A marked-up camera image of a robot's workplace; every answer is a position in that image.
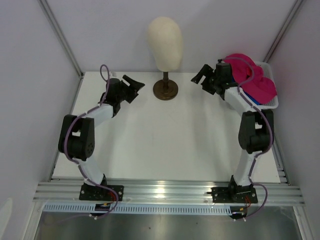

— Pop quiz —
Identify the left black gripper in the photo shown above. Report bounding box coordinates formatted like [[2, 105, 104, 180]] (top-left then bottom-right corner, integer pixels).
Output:
[[116, 75, 145, 104]]

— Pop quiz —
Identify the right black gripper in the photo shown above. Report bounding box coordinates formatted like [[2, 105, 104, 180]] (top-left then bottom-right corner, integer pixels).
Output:
[[191, 64, 220, 95]]

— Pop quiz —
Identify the pink baseball cap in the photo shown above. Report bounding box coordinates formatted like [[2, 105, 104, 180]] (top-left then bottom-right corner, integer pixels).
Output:
[[241, 75, 278, 105], [223, 53, 264, 84]]

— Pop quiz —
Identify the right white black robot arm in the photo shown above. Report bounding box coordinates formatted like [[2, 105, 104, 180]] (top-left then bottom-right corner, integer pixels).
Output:
[[191, 61, 274, 204]]

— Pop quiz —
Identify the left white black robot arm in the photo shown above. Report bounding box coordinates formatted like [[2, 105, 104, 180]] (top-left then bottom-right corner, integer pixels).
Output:
[[58, 75, 145, 201]]

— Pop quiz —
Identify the cream mannequin head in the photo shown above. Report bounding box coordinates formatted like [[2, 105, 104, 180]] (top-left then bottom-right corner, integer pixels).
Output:
[[147, 16, 184, 72]]

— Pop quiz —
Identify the blue baseball cap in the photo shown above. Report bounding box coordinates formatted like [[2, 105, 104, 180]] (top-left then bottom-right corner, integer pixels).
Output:
[[244, 92, 261, 106]]

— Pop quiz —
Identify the white perforated plastic basket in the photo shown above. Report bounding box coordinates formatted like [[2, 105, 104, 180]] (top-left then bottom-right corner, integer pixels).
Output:
[[254, 60, 279, 110]]

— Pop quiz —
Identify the right corner aluminium profile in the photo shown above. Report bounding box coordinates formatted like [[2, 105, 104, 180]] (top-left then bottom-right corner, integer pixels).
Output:
[[263, 0, 307, 63]]

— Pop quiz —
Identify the corner aluminium profile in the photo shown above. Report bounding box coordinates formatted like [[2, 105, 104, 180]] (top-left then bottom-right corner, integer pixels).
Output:
[[37, 0, 84, 79], [263, 0, 307, 63]]

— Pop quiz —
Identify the left corner aluminium profile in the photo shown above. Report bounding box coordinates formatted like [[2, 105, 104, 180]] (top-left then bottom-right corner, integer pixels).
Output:
[[37, 0, 84, 79]]

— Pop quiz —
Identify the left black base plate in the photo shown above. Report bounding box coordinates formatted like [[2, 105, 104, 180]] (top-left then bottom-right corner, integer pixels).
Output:
[[79, 183, 125, 202]]

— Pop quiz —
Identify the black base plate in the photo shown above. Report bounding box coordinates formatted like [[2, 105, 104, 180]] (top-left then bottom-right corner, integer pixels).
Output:
[[206, 185, 258, 204], [79, 183, 125, 202]]

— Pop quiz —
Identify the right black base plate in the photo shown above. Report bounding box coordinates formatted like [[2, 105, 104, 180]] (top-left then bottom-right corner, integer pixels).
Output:
[[206, 185, 258, 204]]

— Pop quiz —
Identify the white slotted cable duct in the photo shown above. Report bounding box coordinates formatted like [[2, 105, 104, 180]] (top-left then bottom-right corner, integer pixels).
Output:
[[43, 203, 232, 216]]

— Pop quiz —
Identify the aluminium extrusion rail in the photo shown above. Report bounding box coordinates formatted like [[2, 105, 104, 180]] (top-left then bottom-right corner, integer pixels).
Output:
[[33, 177, 305, 206]]

